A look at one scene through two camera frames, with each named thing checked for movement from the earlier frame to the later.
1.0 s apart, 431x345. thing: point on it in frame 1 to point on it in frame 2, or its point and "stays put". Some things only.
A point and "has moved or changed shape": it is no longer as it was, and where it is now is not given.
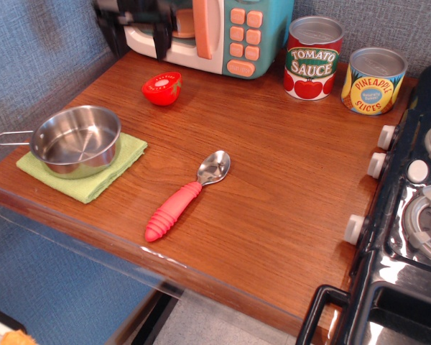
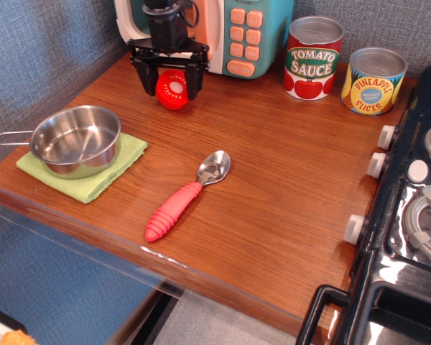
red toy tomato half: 164,88 has moved or changed shape
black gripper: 114,14 to 169,44
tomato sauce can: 311,57 stays put
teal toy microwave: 251,39 stays put
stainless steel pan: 73,142 stays put
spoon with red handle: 213,167 stays put
